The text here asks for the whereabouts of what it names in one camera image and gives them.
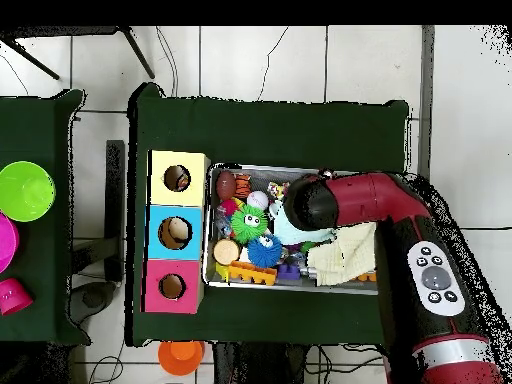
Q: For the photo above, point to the blue spiky toy with eyes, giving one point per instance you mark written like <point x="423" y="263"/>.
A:
<point x="264" y="252"/>

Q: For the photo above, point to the multicolour patterned cloth scrap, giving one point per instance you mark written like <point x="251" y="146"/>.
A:
<point x="183" y="182"/>

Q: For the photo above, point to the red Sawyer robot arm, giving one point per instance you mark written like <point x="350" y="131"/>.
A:
<point x="360" y="200"/>

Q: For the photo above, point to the clear mesh bin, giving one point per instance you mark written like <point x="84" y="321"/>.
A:
<point x="260" y="178"/>

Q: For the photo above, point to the wooden box with three holes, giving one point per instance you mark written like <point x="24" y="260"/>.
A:
<point x="198" y="196"/>

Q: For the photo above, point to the white toy baseball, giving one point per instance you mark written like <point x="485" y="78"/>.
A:
<point x="258" y="200"/>

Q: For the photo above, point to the green spiky toy with eyes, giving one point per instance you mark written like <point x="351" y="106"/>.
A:
<point x="242" y="230"/>

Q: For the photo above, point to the light blue cloth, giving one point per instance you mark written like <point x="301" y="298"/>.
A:
<point x="286" y="232"/>

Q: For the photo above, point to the brown toy football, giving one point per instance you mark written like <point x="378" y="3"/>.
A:
<point x="226" y="184"/>

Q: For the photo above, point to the orange toothed toy block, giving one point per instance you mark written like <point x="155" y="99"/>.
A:
<point x="252" y="274"/>

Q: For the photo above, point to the dark green table cloth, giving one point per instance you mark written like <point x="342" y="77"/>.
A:
<point x="280" y="136"/>
<point x="40" y="120"/>

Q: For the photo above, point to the cream cloth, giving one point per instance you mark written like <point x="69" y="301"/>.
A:
<point x="344" y="256"/>

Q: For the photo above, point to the black flat stand bar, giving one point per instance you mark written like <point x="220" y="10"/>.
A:
<point x="115" y="200"/>

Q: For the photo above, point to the orange plastic cup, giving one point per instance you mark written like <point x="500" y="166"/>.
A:
<point x="180" y="358"/>

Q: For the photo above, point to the grey round stand base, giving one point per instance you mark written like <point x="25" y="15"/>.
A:
<point x="94" y="298"/>

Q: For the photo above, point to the black tripod stand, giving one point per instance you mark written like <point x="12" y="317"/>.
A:
<point x="138" y="54"/>

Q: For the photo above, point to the lime green plastic bowl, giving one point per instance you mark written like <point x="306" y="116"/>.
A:
<point x="24" y="192"/>

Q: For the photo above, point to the magenta plastic bowl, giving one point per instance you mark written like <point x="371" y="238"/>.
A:
<point x="8" y="244"/>

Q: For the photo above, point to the pink-red plastic cup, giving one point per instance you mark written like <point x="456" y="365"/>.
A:
<point x="14" y="296"/>

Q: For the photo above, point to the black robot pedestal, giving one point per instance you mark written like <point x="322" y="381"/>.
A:
<point x="256" y="368"/>

